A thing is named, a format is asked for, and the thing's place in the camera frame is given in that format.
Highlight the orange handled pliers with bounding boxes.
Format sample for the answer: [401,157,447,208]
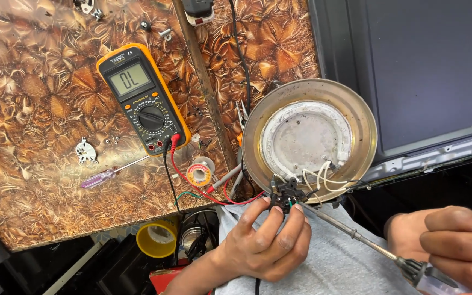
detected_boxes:
[234,99,250,148]

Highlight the person's left hand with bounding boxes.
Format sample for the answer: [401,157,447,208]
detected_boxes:
[216,197,312,284]

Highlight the white insulated wire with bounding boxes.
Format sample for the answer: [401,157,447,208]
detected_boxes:
[317,161,349,193]
[302,168,323,203]

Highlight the soldering iron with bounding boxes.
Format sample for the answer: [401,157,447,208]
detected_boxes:
[299,202,472,295]

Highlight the yellow black digital multimeter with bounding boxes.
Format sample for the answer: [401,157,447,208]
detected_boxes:
[96,43,192,157]

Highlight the black multimeter test lead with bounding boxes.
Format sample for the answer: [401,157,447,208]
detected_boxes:
[161,138,183,216]

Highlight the purple handled screwdriver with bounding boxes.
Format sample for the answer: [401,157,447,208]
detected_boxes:
[80,155,151,189]

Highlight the red multimeter test lead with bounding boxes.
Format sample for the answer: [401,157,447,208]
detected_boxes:
[170,134,266,206]

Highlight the round white metal bracket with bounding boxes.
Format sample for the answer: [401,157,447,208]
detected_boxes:
[75,137,98,165]

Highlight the black switch block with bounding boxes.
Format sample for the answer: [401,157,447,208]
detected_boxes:
[270,176,302,214]

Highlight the grey test probe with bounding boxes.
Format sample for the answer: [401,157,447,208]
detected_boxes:
[229,169,246,200]

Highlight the heap of black cases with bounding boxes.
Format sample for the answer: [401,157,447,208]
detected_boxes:
[43,235,155,295]

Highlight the person's right hand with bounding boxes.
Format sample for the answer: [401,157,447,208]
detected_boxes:
[385,205,472,293]

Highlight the black power cable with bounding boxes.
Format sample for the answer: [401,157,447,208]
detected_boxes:
[228,0,253,113]

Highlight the round metal heating plate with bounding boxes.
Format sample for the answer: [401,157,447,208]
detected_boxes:
[241,78,378,205]

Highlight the grey appliance casing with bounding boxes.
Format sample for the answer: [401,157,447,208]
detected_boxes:
[308,0,472,191]

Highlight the red box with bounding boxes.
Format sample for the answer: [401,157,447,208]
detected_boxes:
[149,258,216,295]

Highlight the green wire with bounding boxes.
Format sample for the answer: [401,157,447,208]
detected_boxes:
[175,191,204,205]

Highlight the silver metal bracket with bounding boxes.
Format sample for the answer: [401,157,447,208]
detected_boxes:
[73,0,94,14]

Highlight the steel pot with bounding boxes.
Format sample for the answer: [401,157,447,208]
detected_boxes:
[181,211,216,255]

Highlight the solder wire spool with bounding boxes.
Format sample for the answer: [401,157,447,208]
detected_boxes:
[186,156,216,187]

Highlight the rusty metal strip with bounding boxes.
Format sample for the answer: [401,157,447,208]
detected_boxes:
[172,0,238,170]

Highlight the person's grey garment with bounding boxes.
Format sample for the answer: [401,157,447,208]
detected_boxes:
[216,203,425,295]

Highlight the black white power plug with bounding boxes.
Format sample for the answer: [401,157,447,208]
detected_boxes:
[181,0,215,27]

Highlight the yellow round container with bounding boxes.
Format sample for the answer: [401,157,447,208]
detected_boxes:
[136,219,178,259]

